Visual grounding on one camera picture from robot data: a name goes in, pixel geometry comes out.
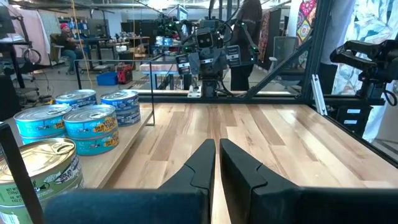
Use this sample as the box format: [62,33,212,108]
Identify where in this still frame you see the lit computer monitor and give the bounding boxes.
[177,4,190,22]

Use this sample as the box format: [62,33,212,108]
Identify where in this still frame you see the grey mesh office chair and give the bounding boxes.
[269,35,301,75]

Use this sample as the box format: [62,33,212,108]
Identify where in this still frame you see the green tuna can silver lid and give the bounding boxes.
[0,179,85,224]

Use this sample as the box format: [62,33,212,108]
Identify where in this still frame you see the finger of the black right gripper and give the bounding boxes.
[198,49,211,75]
[210,48,225,74]

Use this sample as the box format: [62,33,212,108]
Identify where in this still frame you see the yellow hanging cable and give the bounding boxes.
[70,0,94,90]

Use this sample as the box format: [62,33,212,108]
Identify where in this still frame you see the black equipment case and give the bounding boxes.
[0,74,21,122]

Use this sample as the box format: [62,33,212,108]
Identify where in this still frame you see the black standing desk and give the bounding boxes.
[0,33,43,91]

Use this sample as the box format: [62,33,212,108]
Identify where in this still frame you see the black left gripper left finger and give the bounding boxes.
[44,139,216,224]

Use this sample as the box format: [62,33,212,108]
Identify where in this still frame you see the black aluminium table frame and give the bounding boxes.
[133,0,398,169]

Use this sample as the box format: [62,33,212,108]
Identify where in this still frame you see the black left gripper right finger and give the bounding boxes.
[220,139,398,224]

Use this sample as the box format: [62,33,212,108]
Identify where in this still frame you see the person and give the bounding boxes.
[55,22,85,75]
[229,0,264,91]

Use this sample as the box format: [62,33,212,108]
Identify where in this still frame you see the white metal bar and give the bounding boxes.
[310,73,328,116]

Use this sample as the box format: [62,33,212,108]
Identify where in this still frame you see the black box white labels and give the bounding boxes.
[335,105,374,133]

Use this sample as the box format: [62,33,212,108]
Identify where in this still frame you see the green tuna can gold lid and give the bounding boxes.
[0,138,84,208]

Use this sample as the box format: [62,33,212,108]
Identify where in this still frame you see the white clamp bracket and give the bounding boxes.
[187,85,203,99]

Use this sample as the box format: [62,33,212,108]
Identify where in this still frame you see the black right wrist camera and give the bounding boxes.
[196,27,215,50]

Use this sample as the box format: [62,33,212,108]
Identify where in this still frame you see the black computer monitor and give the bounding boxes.
[0,5,16,35]

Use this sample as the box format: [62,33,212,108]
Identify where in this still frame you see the floral pale blue cloth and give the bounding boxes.
[331,0,398,142]

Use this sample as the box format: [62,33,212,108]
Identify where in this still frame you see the wooden workbench blue legs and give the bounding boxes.
[139,62,187,91]

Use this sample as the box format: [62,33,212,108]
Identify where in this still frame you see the blue plastic bin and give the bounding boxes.
[95,71,119,86]

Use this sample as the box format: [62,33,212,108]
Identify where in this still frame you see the mandala patterned cloth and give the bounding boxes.
[295,0,318,65]

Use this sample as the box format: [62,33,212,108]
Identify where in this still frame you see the pink hanging cloth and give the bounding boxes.
[11,9,51,65]

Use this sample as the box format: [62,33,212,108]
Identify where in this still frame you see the grey green hanging cloth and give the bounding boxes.
[39,12,62,37]

